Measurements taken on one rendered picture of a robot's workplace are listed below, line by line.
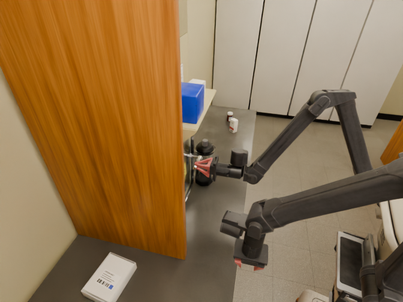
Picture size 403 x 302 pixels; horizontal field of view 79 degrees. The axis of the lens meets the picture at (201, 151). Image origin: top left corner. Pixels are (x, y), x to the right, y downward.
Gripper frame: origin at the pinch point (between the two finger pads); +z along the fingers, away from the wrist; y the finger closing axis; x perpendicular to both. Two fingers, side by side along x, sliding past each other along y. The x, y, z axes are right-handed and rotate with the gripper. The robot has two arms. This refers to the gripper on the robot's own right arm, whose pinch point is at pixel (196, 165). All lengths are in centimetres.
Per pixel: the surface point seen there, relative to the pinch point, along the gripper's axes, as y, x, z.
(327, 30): 12, -290, -98
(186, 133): 29.2, 21.1, -2.2
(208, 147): -2.0, -17.1, -2.0
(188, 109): 35.8, 18.0, -2.1
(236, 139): -26, -66, -12
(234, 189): -26.0, -15.7, -17.0
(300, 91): -72, -290, -85
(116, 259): -22.0, 37.6, 22.3
